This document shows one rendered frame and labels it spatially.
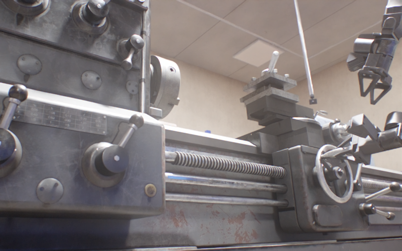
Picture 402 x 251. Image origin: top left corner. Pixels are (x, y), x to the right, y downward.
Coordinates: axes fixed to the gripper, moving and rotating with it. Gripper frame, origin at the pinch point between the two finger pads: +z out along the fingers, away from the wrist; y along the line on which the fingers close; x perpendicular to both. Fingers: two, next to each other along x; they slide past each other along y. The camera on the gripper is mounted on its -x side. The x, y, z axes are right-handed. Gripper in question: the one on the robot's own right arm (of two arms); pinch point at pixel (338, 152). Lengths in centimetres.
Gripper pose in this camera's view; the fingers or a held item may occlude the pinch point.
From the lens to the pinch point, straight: 118.1
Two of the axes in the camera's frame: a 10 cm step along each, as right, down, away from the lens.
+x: 7.1, 6.3, 3.1
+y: -3.8, 7.2, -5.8
